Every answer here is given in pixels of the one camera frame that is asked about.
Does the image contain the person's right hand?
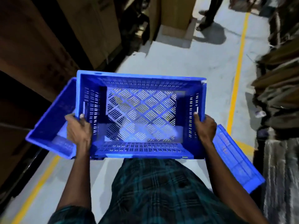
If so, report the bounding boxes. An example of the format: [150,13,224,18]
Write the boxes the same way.
[193,113,218,147]

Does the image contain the person's left hand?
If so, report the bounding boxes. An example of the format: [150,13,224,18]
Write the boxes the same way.
[64,113,93,151]

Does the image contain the person's left forearm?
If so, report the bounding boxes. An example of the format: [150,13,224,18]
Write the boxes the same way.
[56,144,93,210]

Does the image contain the person's right forearm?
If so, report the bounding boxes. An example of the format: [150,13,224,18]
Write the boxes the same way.
[202,141,269,224]

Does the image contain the teal plaid shirt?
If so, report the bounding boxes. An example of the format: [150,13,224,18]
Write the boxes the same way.
[48,158,248,224]

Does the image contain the grey striped bundle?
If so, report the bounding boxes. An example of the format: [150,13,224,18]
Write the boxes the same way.
[263,133,299,224]

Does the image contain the plain cardboard box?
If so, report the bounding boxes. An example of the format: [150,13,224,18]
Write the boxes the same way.
[160,0,198,40]

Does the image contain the white packing strap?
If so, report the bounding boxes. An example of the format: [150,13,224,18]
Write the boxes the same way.
[0,122,32,131]

